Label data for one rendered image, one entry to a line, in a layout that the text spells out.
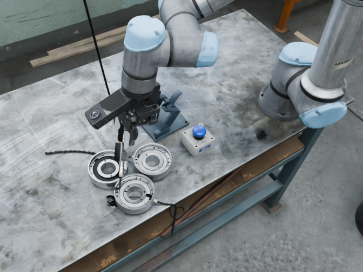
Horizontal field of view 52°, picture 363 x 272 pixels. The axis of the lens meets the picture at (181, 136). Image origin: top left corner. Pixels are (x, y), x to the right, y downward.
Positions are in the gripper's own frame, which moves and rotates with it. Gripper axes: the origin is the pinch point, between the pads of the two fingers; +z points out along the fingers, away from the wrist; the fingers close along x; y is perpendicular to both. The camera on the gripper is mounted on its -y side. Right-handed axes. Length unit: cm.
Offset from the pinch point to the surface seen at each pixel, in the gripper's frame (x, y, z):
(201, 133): -6.0, 21.8, -0.6
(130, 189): -8.8, -1.3, 8.0
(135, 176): -6.6, 1.1, 6.7
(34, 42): 156, 27, 82
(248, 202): -12, 61, 58
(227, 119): -1.5, 37.2, 4.8
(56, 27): 156, 42, 73
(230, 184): -12, 40, 30
